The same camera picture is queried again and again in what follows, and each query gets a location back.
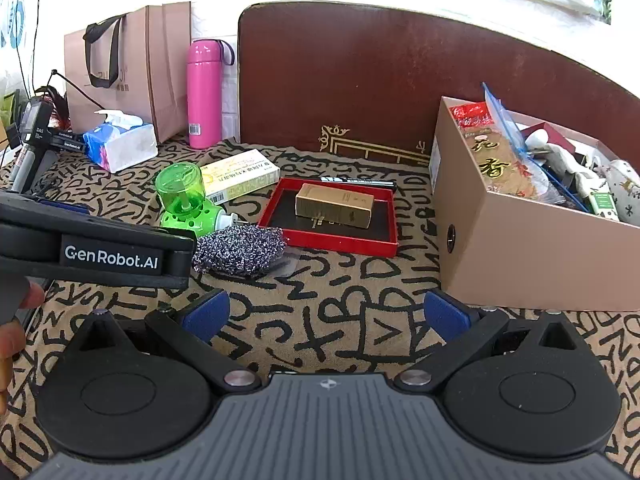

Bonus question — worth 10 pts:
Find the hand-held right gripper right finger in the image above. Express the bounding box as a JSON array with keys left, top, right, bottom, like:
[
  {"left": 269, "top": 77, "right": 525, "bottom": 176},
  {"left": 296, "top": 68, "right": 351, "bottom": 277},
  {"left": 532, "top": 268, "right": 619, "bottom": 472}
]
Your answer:
[{"left": 393, "top": 288, "right": 590, "bottom": 395}]

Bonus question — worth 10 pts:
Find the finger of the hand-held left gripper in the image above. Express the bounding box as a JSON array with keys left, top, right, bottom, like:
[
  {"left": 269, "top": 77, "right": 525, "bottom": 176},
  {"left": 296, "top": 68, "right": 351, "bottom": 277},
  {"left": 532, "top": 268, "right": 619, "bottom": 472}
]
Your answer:
[{"left": 167, "top": 233, "right": 197, "bottom": 290}]

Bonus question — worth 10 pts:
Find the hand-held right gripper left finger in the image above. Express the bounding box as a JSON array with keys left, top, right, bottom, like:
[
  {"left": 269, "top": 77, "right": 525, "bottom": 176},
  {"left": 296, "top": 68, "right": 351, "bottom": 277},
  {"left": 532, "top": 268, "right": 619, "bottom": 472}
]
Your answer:
[{"left": 65, "top": 288, "right": 262, "bottom": 395}]

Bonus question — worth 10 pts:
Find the steel wool scourer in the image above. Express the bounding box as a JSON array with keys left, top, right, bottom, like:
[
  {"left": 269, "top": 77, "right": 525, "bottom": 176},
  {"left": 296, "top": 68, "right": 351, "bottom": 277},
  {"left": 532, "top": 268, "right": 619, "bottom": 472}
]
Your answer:
[{"left": 192, "top": 224, "right": 289, "bottom": 279}]

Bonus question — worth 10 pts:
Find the green plastic dispenser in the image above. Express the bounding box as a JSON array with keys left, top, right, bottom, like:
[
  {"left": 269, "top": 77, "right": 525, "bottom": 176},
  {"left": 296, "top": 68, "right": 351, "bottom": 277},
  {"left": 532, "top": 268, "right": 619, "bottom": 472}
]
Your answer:
[{"left": 154, "top": 162, "right": 239, "bottom": 239}]

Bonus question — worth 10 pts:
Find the brown cardboard box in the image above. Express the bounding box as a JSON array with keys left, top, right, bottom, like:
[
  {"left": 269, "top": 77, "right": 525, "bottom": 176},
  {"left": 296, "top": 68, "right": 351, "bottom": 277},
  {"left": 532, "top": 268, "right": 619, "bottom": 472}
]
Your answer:
[{"left": 429, "top": 95, "right": 640, "bottom": 314}]

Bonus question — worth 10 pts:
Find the red shallow tray box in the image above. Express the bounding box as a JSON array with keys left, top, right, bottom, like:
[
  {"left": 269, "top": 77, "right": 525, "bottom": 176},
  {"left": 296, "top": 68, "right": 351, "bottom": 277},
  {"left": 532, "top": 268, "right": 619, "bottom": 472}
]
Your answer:
[{"left": 257, "top": 176, "right": 400, "bottom": 264}]

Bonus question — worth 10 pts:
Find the gold rectangular box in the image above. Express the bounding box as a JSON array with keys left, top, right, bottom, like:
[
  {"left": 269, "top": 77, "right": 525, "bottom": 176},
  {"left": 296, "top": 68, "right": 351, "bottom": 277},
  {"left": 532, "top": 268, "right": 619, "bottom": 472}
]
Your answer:
[{"left": 294, "top": 183, "right": 376, "bottom": 229}]

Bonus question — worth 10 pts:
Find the person's left hand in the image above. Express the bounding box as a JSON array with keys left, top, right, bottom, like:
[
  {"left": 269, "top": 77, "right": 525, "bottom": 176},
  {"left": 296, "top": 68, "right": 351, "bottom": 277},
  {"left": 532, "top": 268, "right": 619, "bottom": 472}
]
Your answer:
[{"left": 0, "top": 280, "right": 47, "bottom": 413}]

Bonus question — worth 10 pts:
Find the yellow white medicine box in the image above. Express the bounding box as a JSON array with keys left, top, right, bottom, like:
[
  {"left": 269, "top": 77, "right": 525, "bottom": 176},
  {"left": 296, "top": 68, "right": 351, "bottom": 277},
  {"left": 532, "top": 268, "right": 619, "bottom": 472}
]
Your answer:
[{"left": 199, "top": 149, "right": 281, "bottom": 204}]

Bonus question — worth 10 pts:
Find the black handheld device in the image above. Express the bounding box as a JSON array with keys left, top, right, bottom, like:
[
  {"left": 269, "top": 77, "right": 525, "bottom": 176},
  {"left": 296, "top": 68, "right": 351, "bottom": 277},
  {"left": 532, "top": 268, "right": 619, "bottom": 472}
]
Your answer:
[{"left": 7, "top": 94, "right": 77, "bottom": 196}]

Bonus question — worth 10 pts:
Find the letter printed brown cloth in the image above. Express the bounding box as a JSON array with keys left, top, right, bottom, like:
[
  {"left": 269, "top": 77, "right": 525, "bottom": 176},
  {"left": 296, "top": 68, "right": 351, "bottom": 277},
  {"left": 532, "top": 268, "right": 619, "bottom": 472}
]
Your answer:
[{"left": 0, "top": 132, "right": 640, "bottom": 480}]

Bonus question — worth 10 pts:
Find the blue white tissue pack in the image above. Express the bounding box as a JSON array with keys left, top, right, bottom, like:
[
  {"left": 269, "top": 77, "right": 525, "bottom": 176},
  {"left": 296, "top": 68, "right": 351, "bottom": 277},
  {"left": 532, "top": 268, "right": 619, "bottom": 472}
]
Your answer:
[{"left": 82, "top": 109, "right": 159, "bottom": 174}]

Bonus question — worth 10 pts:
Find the red gold tea packet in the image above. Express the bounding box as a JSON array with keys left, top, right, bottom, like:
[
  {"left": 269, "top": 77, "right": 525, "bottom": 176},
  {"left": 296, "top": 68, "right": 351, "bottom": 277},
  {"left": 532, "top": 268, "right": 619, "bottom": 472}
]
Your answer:
[{"left": 448, "top": 101, "right": 543, "bottom": 202}]

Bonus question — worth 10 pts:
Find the black marker pen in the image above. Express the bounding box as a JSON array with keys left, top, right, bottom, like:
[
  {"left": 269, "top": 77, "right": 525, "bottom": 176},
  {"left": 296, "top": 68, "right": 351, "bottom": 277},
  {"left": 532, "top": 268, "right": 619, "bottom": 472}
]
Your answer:
[{"left": 320, "top": 174, "right": 399, "bottom": 192}]

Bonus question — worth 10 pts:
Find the pink thermos bottle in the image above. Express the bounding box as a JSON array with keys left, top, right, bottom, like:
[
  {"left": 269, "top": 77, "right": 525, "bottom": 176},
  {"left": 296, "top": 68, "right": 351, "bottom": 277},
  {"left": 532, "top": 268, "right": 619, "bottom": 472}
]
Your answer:
[{"left": 187, "top": 38, "right": 235, "bottom": 150}]

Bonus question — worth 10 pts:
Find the green white small packet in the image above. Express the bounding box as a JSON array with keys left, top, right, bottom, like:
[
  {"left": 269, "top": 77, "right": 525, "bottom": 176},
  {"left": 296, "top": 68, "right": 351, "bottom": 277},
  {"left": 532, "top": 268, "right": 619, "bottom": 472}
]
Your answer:
[{"left": 586, "top": 187, "right": 622, "bottom": 222}]

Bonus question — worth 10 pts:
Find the tan paper shopping bag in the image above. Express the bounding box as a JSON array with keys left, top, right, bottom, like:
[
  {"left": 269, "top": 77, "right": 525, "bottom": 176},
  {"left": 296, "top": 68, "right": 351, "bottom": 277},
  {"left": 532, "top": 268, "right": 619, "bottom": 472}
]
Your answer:
[{"left": 63, "top": 1, "right": 194, "bottom": 144}]

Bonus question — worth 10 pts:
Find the clear blue zip bag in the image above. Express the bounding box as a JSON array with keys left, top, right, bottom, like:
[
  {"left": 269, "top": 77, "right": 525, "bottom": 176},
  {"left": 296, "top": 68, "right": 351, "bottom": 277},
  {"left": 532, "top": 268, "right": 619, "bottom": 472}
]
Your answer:
[{"left": 481, "top": 82, "right": 532, "bottom": 161}]

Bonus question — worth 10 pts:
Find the dark red box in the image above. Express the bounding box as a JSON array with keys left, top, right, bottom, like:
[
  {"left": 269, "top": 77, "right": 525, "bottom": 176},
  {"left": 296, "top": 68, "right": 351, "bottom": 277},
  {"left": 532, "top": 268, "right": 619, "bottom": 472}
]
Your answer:
[{"left": 519, "top": 122, "right": 608, "bottom": 161}]

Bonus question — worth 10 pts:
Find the white patterned pouch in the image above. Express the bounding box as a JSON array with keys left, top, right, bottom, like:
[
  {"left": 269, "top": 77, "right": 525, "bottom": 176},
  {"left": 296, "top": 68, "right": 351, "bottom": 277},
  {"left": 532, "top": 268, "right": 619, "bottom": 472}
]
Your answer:
[{"left": 602, "top": 159, "right": 640, "bottom": 227}]

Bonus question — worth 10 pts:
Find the white blue printed banner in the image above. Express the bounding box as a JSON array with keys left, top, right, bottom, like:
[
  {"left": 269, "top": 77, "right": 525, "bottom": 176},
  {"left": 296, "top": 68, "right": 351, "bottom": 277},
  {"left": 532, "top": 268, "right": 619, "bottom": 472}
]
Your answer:
[{"left": 0, "top": 0, "right": 42, "bottom": 52}]

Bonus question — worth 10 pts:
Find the dark brown wooden board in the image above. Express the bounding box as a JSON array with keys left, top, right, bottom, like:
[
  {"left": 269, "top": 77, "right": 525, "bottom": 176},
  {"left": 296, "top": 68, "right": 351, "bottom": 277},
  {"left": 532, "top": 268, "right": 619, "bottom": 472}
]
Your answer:
[{"left": 238, "top": 2, "right": 640, "bottom": 167}]

